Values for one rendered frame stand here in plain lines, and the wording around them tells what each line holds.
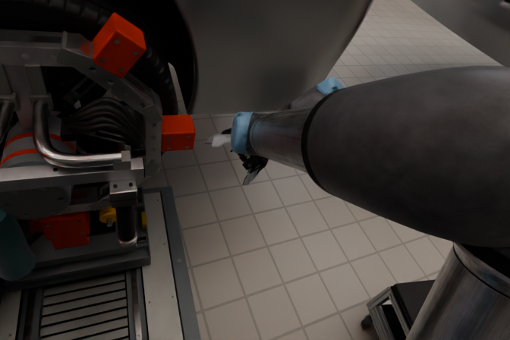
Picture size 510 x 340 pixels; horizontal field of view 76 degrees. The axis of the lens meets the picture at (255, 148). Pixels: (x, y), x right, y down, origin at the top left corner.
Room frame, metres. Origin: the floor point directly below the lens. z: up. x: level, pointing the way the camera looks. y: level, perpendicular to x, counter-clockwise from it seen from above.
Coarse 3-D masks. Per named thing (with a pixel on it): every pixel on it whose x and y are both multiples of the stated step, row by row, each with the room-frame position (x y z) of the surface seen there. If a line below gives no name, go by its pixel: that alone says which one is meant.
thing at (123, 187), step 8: (112, 184) 0.35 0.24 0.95; (120, 184) 0.36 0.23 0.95; (128, 184) 0.36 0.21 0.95; (136, 184) 0.37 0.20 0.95; (112, 192) 0.34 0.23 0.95; (120, 192) 0.34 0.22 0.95; (128, 192) 0.35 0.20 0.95; (136, 192) 0.35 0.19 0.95; (112, 200) 0.33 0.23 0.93; (120, 200) 0.34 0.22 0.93; (128, 200) 0.35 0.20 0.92; (136, 200) 0.35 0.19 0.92
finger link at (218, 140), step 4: (220, 132) 0.59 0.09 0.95; (212, 136) 0.58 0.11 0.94; (216, 136) 0.58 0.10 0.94; (220, 136) 0.58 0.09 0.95; (224, 136) 0.58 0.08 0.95; (228, 136) 0.58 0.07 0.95; (208, 140) 0.58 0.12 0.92; (212, 140) 0.58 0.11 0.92; (216, 140) 0.56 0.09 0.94; (220, 140) 0.56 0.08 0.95; (224, 140) 0.56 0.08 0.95; (228, 140) 0.56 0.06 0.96; (212, 144) 0.54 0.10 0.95; (216, 144) 0.54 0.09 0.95; (220, 144) 0.54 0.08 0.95
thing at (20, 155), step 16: (16, 128) 0.44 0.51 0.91; (32, 128) 0.44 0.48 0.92; (16, 144) 0.39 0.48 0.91; (32, 144) 0.40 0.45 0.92; (64, 144) 0.45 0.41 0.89; (16, 160) 0.36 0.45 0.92; (32, 160) 0.37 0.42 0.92; (0, 192) 0.29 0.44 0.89; (16, 192) 0.30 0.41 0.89; (32, 192) 0.32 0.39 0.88; (48, 192) 0.33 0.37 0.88; (64, 192) 0.35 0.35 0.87; (0, 208) 0.29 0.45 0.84; (16, 208) 0.30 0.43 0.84; (32, 208) 0.31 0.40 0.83; (48, 208) 0.33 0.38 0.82; (64, 208) 0.34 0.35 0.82
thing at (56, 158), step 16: (32, 80) 0.45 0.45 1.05; (32, 96) 0.44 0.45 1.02; (48, 96) 0.45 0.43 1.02; (48, 112) 0.43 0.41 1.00; (48, 128) 0.39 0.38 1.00; (48, 144) 0.35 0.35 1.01; (48, 160) 0.32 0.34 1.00; (64, 160) 0.33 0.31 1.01; (80, 160) 0.34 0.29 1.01; (96, 160) 0.35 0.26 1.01; (112, 160) 0.36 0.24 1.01; (128, 160) 0.38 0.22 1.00
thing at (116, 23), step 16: (112, 16) 0.58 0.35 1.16; (112, 32) 0.53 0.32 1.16; (128, 32) 0.57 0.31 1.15; (96, 48) 0.53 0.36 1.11; (112, 48) 0.53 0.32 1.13; (128, 48) 0.54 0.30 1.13; (144, 48) 0.56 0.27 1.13; (96, 64) 0.51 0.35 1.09; (112, 64) 0.53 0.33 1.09; (128, 64) 0.54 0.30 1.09
